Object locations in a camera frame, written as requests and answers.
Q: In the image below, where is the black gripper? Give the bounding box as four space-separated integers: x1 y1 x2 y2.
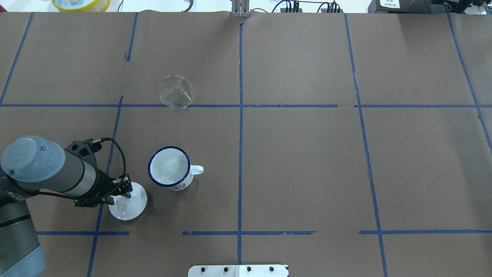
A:
74 170 133 207

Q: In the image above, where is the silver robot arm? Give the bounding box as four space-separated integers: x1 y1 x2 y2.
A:
1 135 133 277

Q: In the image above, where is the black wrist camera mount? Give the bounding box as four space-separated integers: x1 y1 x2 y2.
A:
65 138 102 159

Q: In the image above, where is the aluminium frame post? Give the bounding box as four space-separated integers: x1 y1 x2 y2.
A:
231 0 251 18

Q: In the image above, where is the white enamel cup lid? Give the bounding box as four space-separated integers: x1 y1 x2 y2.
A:
108 181 148 221

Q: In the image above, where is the black desktop computer box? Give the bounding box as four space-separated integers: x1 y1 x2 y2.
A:
367 0 448 14

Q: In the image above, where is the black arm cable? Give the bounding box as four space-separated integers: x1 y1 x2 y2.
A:
90 137 127 181

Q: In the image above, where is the yellow rimmed bowl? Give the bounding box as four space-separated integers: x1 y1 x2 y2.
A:
51 0 111 12

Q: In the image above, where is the white enamel mug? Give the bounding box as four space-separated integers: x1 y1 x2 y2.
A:
148 146 204 191

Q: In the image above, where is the white camera pedestal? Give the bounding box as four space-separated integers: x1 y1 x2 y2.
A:
188 264 289 277

